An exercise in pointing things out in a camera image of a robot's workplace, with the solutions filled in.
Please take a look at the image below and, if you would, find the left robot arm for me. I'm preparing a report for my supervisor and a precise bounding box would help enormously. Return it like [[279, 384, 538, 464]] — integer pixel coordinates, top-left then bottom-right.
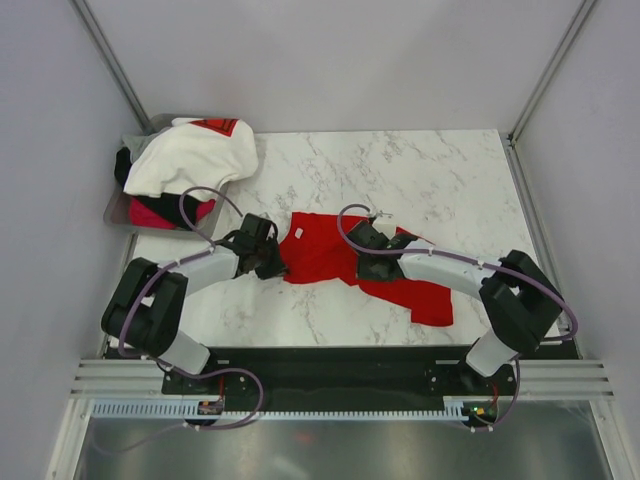
[[101, 214, 287, 393]]

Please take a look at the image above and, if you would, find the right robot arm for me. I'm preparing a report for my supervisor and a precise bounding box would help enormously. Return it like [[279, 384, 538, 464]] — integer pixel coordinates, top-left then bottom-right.
[[339, 220, 562, 394]]

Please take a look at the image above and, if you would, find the pink t-shirt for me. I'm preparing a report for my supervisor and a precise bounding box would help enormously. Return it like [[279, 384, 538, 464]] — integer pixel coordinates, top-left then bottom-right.
[[129, 195, 216, 230]]

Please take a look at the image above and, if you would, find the grey t-shirt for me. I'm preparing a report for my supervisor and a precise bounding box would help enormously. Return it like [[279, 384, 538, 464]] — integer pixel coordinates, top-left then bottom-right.
[[122, 132, 160, 163]]

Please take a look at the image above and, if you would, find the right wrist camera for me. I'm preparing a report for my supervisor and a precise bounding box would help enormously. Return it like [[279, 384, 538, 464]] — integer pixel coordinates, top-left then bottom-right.
[[368, 211, 397, 240]]

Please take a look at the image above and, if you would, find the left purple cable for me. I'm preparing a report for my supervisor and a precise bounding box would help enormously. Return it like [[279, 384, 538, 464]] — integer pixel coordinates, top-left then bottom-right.
[[115, 186, 266, 431]]

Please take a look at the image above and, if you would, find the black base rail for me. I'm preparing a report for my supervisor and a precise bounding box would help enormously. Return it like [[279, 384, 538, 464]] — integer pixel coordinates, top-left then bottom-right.
[[162, 346, 516, 411]]

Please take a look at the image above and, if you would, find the white cable duct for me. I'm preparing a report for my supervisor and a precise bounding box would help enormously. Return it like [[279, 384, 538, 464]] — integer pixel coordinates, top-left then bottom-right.
[[91, 398, 471, 422]]

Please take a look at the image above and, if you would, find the left aluminium frame post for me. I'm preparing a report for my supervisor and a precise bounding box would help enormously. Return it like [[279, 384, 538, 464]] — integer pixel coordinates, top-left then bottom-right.
[[69, 0, 155, 132]]

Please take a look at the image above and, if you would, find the aluminium frame post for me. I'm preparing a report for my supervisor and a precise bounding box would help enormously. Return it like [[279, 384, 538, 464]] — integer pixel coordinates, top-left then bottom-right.
[[69, 0, 155, 132], [505, 0, 599, 146]]

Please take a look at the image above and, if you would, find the right aluminium frame post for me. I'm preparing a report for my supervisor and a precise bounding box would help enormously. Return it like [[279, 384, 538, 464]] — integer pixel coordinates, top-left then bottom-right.
[[505, 0, 599, 146]]

